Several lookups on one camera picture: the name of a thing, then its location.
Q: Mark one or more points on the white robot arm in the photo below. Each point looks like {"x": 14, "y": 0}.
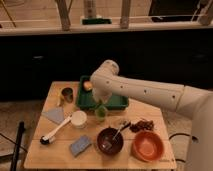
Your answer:
{"x": 191, "y": 102}

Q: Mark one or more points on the green plastic cup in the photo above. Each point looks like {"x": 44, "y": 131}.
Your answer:
{"x": 101, "y": 113}

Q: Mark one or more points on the metal cup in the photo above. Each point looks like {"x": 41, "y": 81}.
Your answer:
{"x": 67, "y": 94}

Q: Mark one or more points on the orange round fruit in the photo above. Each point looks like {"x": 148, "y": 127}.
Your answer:
{"x": 87, "y": 85}

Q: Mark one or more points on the green plastic tray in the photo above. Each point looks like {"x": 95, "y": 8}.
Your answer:
{"x": 85, "y": 101}

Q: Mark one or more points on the metal fork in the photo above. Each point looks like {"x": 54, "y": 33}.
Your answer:
{"x": 123, "y": 126}

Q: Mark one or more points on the yellow banana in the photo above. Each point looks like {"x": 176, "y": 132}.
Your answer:
{"x": 60, "y": 100}

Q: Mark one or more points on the dark grape bunch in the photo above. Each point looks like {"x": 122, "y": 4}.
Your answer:
{"x": 142, "y": 125}

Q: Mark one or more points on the dark brown bowl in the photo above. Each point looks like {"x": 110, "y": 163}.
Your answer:
{"x": 109, "y": 141}

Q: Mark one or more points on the light blue cloth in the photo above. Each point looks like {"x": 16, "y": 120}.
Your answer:
{"x": 56, "y": 115}

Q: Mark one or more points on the green base block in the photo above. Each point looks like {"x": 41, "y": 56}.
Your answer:
{"x": 94, "y": 21}

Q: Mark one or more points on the blue sponge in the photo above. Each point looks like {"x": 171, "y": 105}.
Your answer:
{"x": 80, "y": 145}

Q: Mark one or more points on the orange plastic bowl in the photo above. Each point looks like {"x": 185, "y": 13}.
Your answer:
{"x": 147, "y": 146}

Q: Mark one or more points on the black monitor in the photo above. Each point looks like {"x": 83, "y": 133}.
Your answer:
{"x": 172, "y": 10}

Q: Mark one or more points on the black pole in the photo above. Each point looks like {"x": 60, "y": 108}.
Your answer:
{"x": 17, "y": 147}

